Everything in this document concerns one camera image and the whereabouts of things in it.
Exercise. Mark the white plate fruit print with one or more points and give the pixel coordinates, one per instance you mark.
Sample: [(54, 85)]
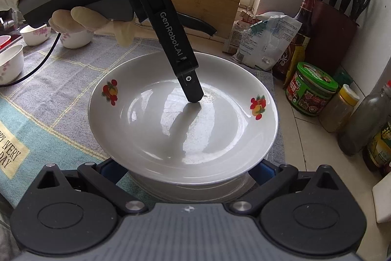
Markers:
[(183, 189), (152, 132)]

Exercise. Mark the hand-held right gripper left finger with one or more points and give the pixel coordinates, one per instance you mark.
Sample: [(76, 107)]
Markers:
[(107, 170)]

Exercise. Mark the white bag blue print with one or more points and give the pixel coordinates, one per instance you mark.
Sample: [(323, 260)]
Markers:
[(268, 40)]

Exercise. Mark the clear glass bottle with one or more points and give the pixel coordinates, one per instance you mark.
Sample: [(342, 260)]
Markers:
[(360, 126)]

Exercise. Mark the bunch of beige binder clips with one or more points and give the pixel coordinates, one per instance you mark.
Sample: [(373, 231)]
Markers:
[(248, 14)]

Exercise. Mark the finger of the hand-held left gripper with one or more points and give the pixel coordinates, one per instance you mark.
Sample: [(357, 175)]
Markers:
[(192, 89)]

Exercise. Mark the green lid sauce jar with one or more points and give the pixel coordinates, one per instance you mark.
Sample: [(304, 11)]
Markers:
[(308, 89)]

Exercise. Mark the white plastic box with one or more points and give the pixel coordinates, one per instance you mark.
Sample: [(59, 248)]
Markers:
[(383, 206)]

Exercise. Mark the yellow cap spice jar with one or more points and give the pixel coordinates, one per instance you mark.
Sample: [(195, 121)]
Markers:
[(336, 111)]

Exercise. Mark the green binder clip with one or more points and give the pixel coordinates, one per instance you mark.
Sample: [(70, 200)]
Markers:
[(257, 26)]

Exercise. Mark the grey woven mat yellow lines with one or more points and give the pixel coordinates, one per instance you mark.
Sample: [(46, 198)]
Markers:
[(61, 80)]

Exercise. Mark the dark soy sauce bottle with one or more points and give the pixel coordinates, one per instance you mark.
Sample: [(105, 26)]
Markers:
[(305, 22)]

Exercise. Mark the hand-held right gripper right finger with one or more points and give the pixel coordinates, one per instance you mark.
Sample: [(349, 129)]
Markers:
[(265, 172)]

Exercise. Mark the dark brown knife block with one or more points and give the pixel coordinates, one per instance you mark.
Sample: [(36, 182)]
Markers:
[(330, 34)]

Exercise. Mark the dark sauce bottle yellow label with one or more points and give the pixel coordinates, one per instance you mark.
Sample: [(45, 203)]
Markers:
[(380, 148)]

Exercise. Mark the red and white bag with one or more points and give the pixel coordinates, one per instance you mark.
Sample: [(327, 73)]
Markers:
[(235, 34)]

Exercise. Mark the steel sink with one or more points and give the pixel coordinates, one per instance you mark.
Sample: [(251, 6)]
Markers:
[(9, 22)]

